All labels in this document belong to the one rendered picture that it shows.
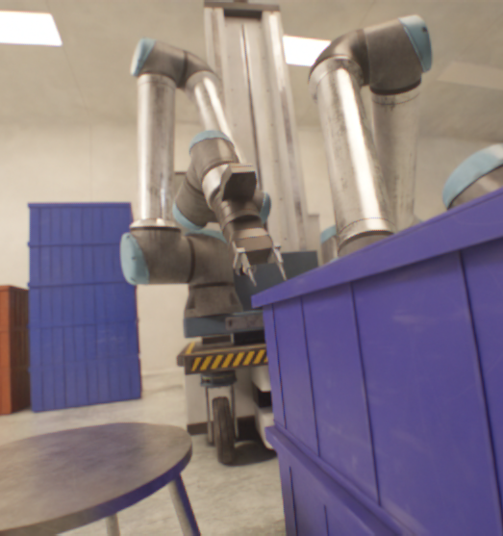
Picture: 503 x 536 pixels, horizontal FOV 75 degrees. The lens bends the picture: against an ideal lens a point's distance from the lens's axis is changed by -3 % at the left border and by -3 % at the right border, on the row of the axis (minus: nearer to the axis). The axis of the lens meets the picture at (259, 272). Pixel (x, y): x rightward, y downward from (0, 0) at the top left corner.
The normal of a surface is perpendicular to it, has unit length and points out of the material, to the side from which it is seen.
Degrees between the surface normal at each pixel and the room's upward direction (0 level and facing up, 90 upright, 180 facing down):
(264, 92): 90
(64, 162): 90
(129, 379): 90
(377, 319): 90
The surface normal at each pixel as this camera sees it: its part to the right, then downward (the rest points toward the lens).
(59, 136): 0.24, -0.17
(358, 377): -0.96, 0.06
